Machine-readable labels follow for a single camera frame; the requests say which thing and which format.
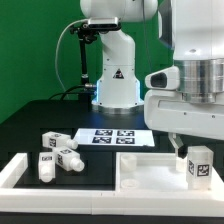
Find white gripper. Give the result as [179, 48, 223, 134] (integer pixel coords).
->
[144, 89, 224, 159]

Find black camera stand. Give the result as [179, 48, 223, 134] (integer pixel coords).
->
[70, 24, 98, 102]

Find white tag base sheet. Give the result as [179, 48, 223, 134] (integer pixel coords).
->
[74, 128, 155, 147]

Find grey mounted camera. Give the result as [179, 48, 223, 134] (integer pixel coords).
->
[85, 17, 120, 32]

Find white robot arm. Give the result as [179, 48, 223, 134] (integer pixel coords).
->
[80, 0, 224, 146]

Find white camera cable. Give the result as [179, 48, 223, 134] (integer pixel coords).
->
[54, 18, 89, 100]

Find black cables on table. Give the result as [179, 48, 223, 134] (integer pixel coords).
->
[49, 84, 98, 101]

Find white U-shaped fence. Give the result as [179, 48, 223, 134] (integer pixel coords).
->
[0, 153, 224, 217]

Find white square tabletop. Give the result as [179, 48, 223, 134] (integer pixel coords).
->
[115, 153, 224, 202]

